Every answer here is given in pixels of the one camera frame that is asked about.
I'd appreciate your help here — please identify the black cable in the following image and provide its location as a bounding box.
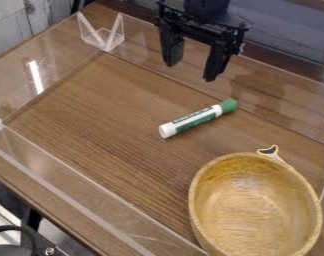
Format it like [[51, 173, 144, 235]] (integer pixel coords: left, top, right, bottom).
[[0, 225, 39, 256]]

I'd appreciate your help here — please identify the clear acrylic front wall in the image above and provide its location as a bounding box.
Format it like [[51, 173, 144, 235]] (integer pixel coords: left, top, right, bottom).
[[0, 124, 207, 256]]

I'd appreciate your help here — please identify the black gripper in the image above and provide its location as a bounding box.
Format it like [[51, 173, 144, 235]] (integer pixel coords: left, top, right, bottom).
[[155, 1, 250, 82]]

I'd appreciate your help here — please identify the brown wooden bowl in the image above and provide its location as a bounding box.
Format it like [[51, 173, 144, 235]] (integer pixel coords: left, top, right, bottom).
[[189, 153, 322, 256]]

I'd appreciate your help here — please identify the green and white marker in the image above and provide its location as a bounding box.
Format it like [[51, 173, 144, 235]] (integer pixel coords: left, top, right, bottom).
[[158, 98, 238, 139]]

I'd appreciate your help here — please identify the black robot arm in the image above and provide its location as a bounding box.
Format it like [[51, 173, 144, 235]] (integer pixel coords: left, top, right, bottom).
[[155, 0, 250, 82]]

